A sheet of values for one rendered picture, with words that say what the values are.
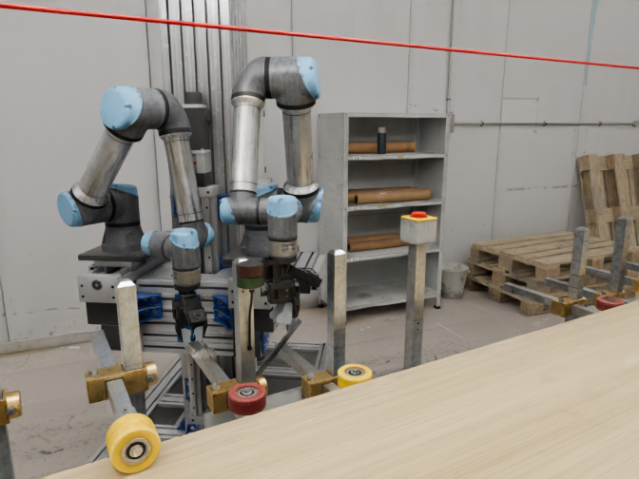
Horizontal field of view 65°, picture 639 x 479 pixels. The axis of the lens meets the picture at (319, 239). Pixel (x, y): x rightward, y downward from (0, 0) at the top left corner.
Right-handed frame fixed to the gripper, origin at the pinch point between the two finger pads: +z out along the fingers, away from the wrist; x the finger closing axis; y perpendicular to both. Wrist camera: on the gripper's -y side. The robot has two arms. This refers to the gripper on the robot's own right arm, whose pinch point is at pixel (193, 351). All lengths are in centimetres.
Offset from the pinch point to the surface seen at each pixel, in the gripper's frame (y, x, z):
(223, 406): -33.8, 2.5, -0.9
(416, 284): -33, -54, -21
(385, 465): -76, -12, -7
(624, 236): -33, -152, -24
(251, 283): -38.9, -3.1, -30.7
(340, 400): -54, -16, -7
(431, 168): 176, -246, -30
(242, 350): -33.1, -2.8, -13.2
